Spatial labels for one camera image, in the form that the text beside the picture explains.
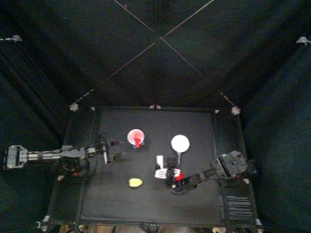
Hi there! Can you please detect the white toy knife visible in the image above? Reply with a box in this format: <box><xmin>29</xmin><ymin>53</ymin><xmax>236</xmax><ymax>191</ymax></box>
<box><xmin>154</xmin><ymin>155</ymin><xmax>170</xmax><ymax>180</ymax></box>

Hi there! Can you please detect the white toy spoon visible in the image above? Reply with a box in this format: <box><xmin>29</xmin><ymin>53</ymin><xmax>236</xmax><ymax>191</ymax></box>
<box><xmin>170</xmin><ymin>134</ymin><xmax>192</xmax><ymax>166</ymax></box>

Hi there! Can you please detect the yellow toy lemon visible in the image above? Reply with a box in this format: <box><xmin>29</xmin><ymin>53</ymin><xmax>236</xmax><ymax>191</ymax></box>
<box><xmin>129</xmin><ymin>177</ymin><xmax>145</xmax><ymax>188</ymax></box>

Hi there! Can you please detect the thin diagonal frame cord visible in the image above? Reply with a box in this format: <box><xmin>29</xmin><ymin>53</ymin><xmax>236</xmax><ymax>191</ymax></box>
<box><xmin>74</xmin><ymin>0</ymin><xmax>217</xmax><ymax>104</ymax></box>
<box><xmin>113</xmin><ymin>0</ymin><xmax>237</xmax><ymax>107</ymax></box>

